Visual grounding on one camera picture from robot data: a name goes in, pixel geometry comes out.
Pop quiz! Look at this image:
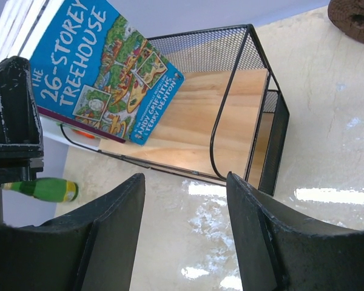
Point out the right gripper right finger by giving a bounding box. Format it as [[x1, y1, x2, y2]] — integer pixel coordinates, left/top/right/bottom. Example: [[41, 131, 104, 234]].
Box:
[[226, 173, 364, 290]]

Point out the green glass bottle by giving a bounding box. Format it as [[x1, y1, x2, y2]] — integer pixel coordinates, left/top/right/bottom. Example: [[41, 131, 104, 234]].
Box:
[[1, 178, 79, 203]]

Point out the brown core paper roll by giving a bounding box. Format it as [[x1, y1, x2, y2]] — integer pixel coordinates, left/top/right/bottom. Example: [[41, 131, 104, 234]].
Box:
[[328, 0, 364, 44]]

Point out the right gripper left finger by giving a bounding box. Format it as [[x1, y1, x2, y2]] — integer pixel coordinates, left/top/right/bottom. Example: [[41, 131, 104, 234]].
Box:
[[0, 173, 146, 290]]

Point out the blue 26-storey treehouse book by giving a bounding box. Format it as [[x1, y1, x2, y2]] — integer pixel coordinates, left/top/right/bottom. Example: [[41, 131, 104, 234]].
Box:
[[21, 1, 184, 145]]

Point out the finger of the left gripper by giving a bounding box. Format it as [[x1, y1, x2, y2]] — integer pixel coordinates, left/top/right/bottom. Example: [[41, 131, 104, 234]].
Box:
[[0, 56, 44, 184]]

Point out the black wire wooden shelf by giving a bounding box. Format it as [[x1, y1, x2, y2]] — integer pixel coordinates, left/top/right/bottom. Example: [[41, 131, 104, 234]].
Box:
[[59, 23, 291, 197]]

